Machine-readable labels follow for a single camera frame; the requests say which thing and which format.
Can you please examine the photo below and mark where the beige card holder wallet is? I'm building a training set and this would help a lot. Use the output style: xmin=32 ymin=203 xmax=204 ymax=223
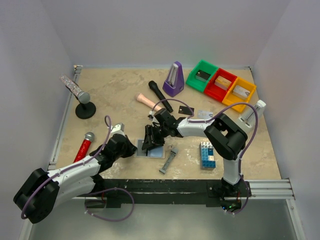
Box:
xmin=133 ymin=138 xmax=174 ymax=159

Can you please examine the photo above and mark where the black credit card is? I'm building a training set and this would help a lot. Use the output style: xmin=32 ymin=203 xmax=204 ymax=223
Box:
xmin=178 ymin=105 xmax=194 ymax=116

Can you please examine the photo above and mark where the white VIP credit card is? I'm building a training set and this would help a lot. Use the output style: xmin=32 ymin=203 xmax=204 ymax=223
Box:
xmin=197 ymin=110 xmax=213 ymax=120

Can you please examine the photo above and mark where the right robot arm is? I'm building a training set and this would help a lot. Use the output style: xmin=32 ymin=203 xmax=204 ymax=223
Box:
xmin=141 ymin=108 xmax=248 ymax=186

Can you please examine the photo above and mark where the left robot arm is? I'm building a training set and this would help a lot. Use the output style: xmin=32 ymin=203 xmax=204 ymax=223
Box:
xmin=13 ymin=133 xmax=137 ymax=224

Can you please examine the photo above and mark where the black card in green bin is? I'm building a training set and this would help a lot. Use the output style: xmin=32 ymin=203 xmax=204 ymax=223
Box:
xmin=195 ymin=70 xmax=211 ymax=82

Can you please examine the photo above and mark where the tan card in red bin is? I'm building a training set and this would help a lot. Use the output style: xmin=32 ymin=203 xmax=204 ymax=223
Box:
xmin=214 ymin=76 xmax=232 ymax=91

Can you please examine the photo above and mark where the white card in yellow bin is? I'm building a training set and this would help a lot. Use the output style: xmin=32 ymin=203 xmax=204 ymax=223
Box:
xmin=232 ymin=85 xmax=251 ymax=100

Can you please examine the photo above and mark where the grey truss beam piece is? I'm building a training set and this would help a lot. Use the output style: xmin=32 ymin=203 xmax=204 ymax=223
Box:
xmin=159 ymin=147 xmax=179 ymax=174

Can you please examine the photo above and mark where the red glitter microphone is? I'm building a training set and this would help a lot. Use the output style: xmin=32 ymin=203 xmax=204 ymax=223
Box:
xmin=73 ymin=131 xmax=95 ymax=163

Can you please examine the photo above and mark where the pink microphone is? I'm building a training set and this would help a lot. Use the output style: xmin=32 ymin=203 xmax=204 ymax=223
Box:
xmin=134 ymin=93 xmax=162 ymax=111

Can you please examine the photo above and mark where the purple metronome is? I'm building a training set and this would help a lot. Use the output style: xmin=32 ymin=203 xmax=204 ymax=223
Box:
xmin=162 ymin=61 xmax=185 ymax=97

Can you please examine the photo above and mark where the black microphone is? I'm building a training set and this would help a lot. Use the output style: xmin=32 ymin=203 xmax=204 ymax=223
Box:
xmin=148 ymin=80 xmax=174 ymax=113

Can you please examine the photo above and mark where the black round microphone stand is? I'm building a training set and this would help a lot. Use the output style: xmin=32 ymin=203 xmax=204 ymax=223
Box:
xmin=75 ymin=102 xmax=96 ymax=120

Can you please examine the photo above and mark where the blue toy brick block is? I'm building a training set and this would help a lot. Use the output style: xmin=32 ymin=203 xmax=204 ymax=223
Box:
xmin=199 ymin=141 xmax=216 ymax=170

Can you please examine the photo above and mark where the red storage bin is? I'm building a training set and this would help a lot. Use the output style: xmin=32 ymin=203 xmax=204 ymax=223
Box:
xmin=204 ymin=68 xmax=237 ymax=102

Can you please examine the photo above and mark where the glitter microphone on stand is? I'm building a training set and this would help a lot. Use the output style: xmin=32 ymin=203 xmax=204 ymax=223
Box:
xmin=59 ymin=74 xmax=91 ymax=104

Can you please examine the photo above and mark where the yellow storage bin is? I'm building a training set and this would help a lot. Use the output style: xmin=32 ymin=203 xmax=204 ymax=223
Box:
xmin=222 ymin=77 xmax=257 ymax=106

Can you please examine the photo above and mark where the green storage bin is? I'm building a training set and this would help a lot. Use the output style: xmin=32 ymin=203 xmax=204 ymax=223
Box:
xmin=186 ymin=59 xmax=219 ymax=93

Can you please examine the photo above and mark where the white metronome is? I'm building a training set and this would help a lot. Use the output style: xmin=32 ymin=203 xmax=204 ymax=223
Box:
xmin=236 ymin=100 xmax=266 ymax=133

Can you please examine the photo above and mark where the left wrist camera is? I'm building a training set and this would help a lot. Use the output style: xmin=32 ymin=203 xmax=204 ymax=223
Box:
xmin=110 ymin=123 xmax=125 ymax=136

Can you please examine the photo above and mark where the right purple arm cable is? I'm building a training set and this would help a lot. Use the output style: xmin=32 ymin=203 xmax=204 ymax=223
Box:
xmin=151 ymin=98 xmax=259 ymax=176

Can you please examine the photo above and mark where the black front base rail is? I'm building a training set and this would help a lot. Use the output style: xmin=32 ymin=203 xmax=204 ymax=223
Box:
xmin=85 ymin=179 xmax=252 ymax=208

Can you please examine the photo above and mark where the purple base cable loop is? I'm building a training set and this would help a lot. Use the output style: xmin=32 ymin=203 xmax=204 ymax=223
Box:
xmin=84 ymin=186 xmax=137 ymax=222

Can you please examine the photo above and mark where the aluminium frame rail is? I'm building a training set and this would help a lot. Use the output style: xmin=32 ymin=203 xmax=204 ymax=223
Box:
xmin=44 ymin=65 xmax=83 ymax=176

